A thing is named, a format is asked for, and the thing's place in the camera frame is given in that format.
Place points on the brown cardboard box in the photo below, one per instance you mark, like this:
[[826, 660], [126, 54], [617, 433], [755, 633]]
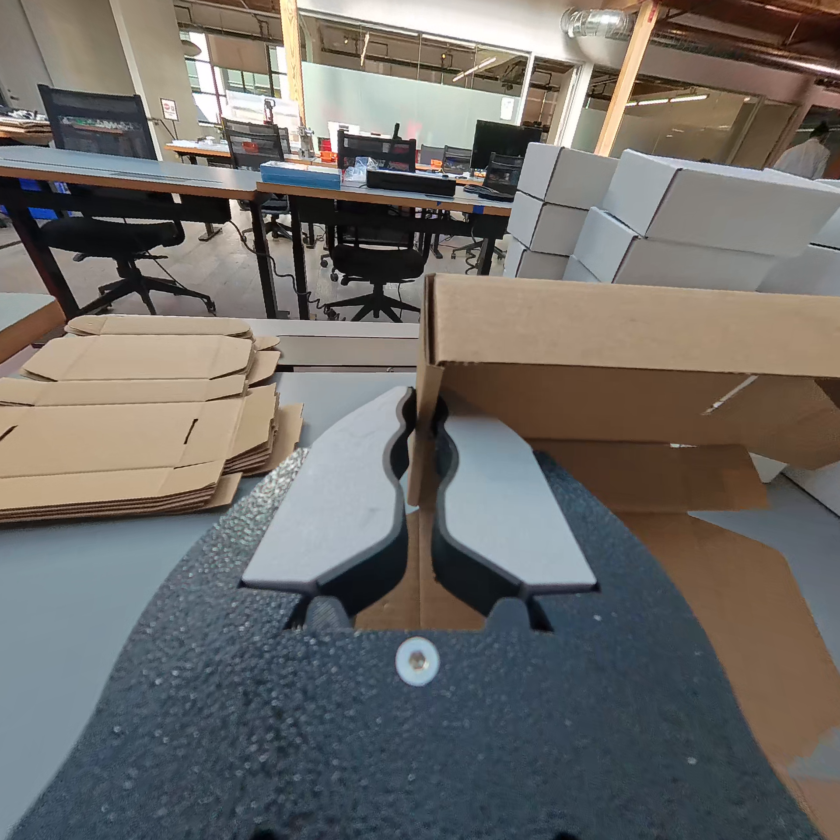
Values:
[[590, 328]]

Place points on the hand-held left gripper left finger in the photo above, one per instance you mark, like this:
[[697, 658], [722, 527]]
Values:
[[328, 512]]

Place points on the white wall sign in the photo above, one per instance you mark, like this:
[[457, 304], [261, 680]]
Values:
[[169, 109]]

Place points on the stack of white boxes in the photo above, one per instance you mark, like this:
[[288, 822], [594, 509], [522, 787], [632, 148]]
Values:
[[689, 197]]

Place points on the blue flat box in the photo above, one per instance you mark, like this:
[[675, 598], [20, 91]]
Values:
[[298, 176]]

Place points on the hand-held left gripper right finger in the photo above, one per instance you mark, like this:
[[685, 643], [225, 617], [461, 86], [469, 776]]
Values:
[[512, 518]]

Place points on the stack of flat cardboard sheets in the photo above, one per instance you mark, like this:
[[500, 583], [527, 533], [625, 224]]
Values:
[[118, 446]]

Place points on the black office chair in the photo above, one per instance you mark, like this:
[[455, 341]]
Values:
[[377, 259], [111, 233], [253, 148]]

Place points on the silver ventilation duct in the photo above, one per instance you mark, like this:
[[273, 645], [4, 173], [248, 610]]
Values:
[[600, 23]]

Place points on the black computer monitor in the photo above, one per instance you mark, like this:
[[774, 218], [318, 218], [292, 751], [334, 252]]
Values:
[[499, 144]]

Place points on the wooden post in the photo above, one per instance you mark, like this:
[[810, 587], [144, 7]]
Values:
[[292, 59], [623, 85]]

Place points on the grey desk wooden edge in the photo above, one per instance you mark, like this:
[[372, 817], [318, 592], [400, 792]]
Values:
[[98, 167], [394, 197]]

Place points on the long black device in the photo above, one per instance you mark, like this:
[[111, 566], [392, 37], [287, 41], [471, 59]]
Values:
[[410, 182]]

